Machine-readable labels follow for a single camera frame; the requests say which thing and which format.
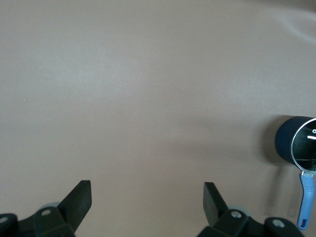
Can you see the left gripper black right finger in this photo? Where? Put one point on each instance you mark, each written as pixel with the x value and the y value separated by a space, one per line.
pixel 214 209

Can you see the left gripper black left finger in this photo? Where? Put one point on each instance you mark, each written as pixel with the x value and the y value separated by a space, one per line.
pixel 74 207

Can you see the glass pot lid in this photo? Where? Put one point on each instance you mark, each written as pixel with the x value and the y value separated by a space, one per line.
pixel 303 150

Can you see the brown table cover cloth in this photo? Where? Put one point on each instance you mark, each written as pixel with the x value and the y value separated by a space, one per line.
pixel 148 74

